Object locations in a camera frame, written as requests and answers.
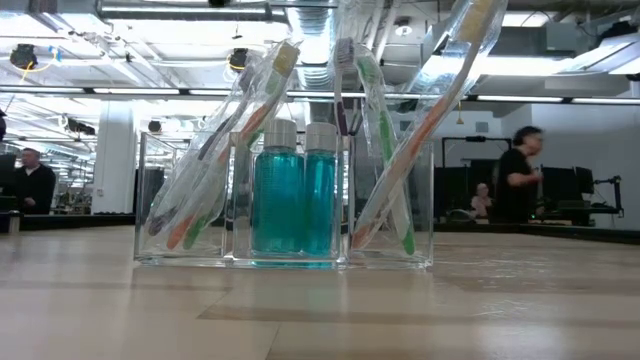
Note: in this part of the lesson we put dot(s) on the teal mouthwash bottle white cap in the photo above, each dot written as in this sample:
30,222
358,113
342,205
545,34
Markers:
277,200
320,200

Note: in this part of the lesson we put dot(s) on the clear acrylic three-compartment organizer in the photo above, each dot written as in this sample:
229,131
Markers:
235,235

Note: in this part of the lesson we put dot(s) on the black background robot arm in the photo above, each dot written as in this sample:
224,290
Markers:
619,195

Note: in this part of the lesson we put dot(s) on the black round ceiling device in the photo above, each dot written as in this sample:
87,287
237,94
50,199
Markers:
240,60
23,56

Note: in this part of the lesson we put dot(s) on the person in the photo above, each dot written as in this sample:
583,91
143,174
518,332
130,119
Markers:
35,185
481,200
512,185

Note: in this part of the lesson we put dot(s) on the long linear ceiling light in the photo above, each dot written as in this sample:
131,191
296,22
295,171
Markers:
135,91

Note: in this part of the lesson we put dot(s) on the white square pillar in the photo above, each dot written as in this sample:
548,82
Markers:
115,160

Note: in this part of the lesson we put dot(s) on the silver spiral air duct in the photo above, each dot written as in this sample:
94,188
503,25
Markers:
315,30

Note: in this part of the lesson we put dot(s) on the black background rig frame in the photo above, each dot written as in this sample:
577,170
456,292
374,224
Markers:
475,139

